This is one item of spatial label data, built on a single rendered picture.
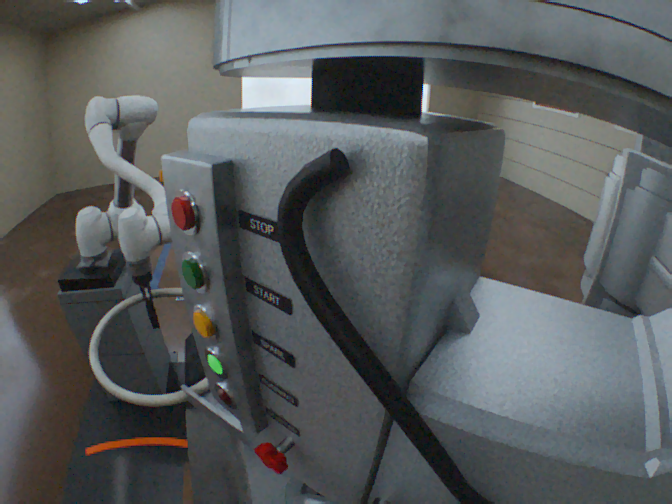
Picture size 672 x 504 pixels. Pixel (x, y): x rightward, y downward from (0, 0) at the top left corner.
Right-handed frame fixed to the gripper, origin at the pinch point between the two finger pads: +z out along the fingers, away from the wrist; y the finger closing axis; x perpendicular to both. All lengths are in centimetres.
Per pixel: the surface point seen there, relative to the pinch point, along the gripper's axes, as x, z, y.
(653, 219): 71, -70, 109
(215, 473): -3, 7, 62
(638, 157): 74, -80, 102
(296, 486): 10, -7, 80
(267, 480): 6, -4, 74
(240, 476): 2, -1, 69
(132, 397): -14.5, -10.8, 42.2
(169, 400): -5.2, -10.4, 46.7
